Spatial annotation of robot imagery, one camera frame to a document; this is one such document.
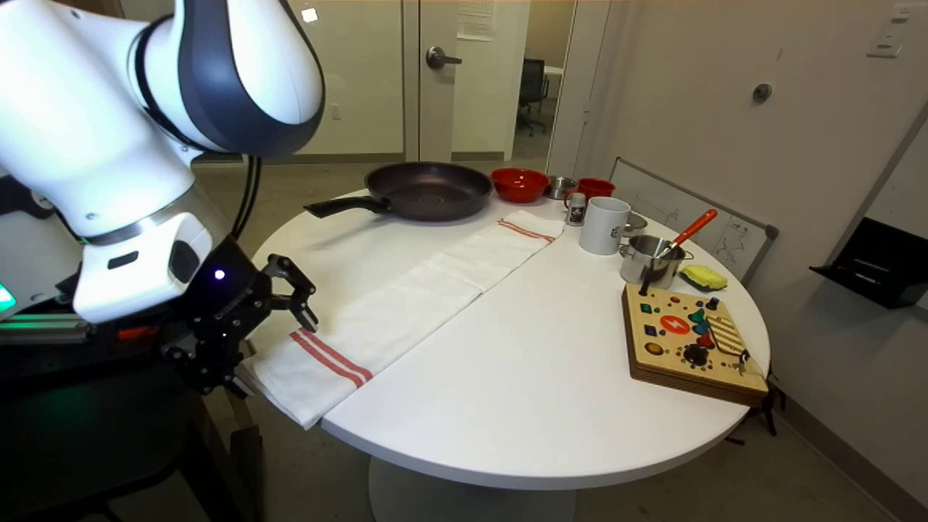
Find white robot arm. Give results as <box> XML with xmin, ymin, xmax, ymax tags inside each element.
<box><xmin>0</xmin><ymin>0</ymin><xmax>325</xmax><ymax>389</ymax></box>

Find white mug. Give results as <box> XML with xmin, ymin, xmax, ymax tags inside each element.
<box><xmin>581</xmin><ymin>197</ymin><xmax>633</xmax><ymax>256</ymax></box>

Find whiteboard leaning on wall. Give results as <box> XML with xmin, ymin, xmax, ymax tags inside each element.
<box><xmin>608</xmin><ymin>157</ymin><xmax>776</xmax><ymax>282</ymax></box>

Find white towel red stripes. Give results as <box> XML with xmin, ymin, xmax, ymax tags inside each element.
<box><xmin>244</xmin><ymin>213</ymin><xmax>566</xmax><ymax>430</ymax></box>

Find round white table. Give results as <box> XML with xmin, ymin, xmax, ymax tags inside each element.
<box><xmin>256</xmin><ymin>204</ymin><xmax>745</xmax><ymax>522</ymax></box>

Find red bowl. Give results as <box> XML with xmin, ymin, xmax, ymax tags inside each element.
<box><xmin>491</xmin><ymin>169</ymin><xmax>549</xmax><ymax>204</ymax></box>

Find aluminium rail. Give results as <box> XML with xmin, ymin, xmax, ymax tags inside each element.
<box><xmin>0</xmin><ymin>313</ymin><xmax>91</xmax><ymax>345</ymax></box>

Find wooden toy board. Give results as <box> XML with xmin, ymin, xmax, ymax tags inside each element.
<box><xmin>623</xmin><ymin>285</ymin><xmax>769</xmax><ymax>405</ymax></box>

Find small steel cup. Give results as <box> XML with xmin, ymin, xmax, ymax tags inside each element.
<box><xmin>552</xmin><ymin>178</ymin><xmax>586</xmax><ymax>223</ymax></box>

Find yellow green sponge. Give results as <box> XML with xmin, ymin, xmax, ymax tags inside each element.
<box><xmin>682</xmin><ymin>263</ymin><xmax>727</xmax><ymax>294</ymax></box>

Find red cup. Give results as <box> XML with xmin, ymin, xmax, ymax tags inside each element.
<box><xmin>576</xmin><ymin>178</ymin><xmax>615</xmax><ymax>197</ymax></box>

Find black frying pan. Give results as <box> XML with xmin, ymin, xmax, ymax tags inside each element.
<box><xmin>307</xmin><ymin>162</ymin><xmax>492</xmax><ymax>221</ymax></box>

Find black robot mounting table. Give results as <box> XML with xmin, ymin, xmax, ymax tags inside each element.
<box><xmin>0</xmin><ymin>324</ymin><xmax>263</xmax><ymax>522</ymax></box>

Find steel pot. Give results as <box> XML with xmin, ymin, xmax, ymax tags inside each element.
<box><xmin>620</xmin><ymin>236</ymin><xmax>688</xmax><ymax>291</ymax></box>

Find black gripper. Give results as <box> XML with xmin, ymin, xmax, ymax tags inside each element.
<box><xmin>163</xmin><ymin>242</ymin><xmax>318</xmax><ymax>395</ymax></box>

